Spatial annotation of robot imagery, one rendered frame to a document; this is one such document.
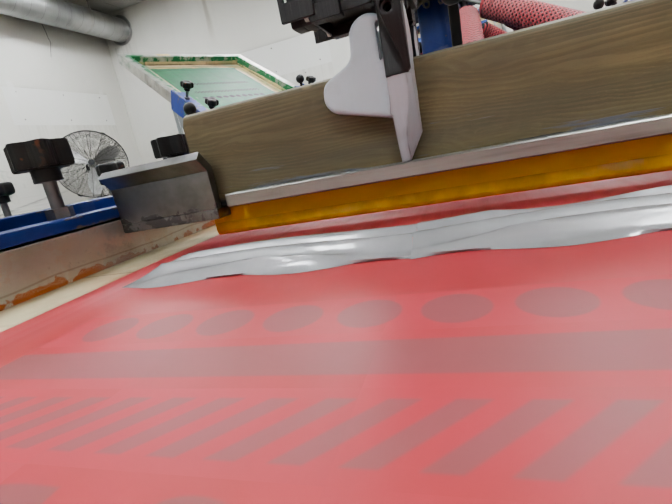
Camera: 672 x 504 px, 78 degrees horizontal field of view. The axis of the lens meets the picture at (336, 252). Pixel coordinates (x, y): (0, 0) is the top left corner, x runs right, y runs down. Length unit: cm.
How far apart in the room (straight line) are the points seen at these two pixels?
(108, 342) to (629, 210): 22
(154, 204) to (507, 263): 28
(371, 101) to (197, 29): 510
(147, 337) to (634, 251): 19
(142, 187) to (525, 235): 29
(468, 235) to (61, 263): 28
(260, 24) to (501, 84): 475
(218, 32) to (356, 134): 494
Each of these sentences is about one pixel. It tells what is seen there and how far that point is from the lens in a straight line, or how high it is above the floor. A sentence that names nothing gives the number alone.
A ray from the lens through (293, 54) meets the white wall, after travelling 481.
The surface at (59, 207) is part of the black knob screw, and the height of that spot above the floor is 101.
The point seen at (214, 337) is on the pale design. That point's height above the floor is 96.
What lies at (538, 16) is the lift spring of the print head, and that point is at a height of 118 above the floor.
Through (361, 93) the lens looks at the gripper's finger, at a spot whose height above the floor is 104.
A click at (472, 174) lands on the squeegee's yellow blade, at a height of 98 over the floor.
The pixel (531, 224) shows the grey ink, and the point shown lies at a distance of 21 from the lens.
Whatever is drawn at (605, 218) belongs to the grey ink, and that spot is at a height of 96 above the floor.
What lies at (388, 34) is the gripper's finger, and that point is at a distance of 27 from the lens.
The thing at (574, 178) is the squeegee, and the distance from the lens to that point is 31.
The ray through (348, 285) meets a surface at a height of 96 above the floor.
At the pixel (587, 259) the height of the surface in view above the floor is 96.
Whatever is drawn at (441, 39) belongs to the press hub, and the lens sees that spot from 112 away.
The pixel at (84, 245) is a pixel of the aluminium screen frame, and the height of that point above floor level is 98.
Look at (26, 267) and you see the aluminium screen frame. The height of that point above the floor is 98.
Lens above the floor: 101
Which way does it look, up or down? 14 degrees down
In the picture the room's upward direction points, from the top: 11 degrees counter-clockwise
